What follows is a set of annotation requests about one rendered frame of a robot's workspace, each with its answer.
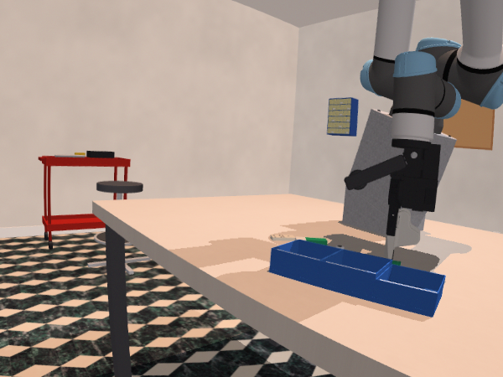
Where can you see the grey domino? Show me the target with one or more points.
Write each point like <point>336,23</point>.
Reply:
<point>283,237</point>

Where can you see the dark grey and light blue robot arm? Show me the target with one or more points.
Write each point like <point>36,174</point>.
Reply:
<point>417,85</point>

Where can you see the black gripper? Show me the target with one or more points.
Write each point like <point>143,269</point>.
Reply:
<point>407,189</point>

